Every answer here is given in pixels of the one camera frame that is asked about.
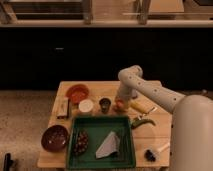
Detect yellow apple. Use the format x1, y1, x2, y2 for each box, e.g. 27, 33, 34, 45
114, 100, 129, 111

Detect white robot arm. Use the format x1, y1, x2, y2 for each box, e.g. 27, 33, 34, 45
116, 65, 213, 171

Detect green plastic tray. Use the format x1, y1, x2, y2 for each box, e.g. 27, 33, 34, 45
66, 115, 136, 171

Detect dark metal cup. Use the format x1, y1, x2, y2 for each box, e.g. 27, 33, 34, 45
99, 98, 111, 114

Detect white round lid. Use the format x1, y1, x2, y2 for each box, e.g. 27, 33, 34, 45
78, 99, 94, 113

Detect orange plate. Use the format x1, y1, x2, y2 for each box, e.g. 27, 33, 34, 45
66, 84, 89, 104

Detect green chili pepper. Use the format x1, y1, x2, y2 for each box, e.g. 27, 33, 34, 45
131, 119, 156, 129

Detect wooden rectangular block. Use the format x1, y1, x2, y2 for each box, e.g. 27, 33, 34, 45
57, 98, 69, 119

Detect metal fork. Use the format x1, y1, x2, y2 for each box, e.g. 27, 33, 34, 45
135, 107, 157, 120

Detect wooden table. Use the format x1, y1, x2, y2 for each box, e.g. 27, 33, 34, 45
37, 81, 171, 170

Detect grey folded cloth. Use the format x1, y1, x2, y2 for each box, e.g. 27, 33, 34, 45
95, 131, 120, 159

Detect bunch of dark grapes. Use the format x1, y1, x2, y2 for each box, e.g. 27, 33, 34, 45
74, 131, 89, 156

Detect dark red bowl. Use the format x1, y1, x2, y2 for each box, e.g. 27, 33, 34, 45
41, 125, 69, 152

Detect black object on floor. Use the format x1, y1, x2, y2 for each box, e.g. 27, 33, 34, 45
3, 153, 15, 171

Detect white handled dish brush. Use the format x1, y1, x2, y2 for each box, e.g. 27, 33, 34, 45
144, 142, 170, 162

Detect wooden shelf frame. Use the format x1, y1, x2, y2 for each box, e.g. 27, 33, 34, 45
0, 0, 213, 28

